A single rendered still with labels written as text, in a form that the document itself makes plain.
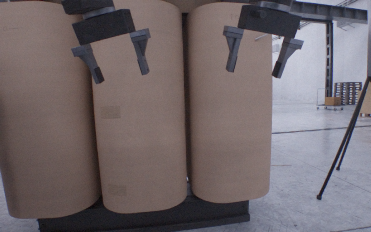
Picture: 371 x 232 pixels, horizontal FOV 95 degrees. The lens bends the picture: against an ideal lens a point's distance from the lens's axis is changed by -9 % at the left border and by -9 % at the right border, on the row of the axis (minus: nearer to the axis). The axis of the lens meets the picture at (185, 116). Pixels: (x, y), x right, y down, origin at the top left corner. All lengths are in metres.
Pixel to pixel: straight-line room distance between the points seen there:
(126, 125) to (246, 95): 0.51
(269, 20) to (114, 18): 0.34
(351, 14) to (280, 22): 13.97
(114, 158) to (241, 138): 0.54
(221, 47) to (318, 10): 11.79
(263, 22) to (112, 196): 0.82
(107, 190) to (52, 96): 0.45
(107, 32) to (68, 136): 0.53
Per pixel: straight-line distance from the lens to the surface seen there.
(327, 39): 13.96
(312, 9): 12.61
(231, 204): 1.12
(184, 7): 0.98
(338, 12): 13.76
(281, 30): 0.50
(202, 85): 0.81
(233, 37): 0.47
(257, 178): 0.94
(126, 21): 0.46
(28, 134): 0.92
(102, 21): 0.48
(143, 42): 0.47
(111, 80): 0.78
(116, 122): 0.77
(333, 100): 9.15
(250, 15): 0.46
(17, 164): 0.98
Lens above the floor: 0.69
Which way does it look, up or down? 6 degrees down
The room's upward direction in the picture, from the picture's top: 2 degrees counter-clockwise
